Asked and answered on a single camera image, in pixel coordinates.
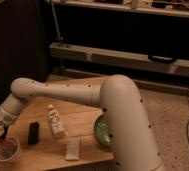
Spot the metal vertical pole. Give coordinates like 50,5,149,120
50,0,63,46

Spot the white squeeze bottle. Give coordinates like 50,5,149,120
47,104,65,138

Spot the black remote control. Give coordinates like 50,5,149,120
28,122,39,145

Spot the long metal shelf beam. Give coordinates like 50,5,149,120
49,42,189,76

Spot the white ceramic cup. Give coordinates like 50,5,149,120
0,137,23,163

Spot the black object on beam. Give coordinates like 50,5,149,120
148,55,177,64

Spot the wooden table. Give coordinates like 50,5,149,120
0,77,115,171

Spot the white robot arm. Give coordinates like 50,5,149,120
0,75,164,171

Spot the white rectangular sponge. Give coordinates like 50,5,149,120
65,138,80,161

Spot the upper shelf board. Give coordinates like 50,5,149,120
45,0,189,18

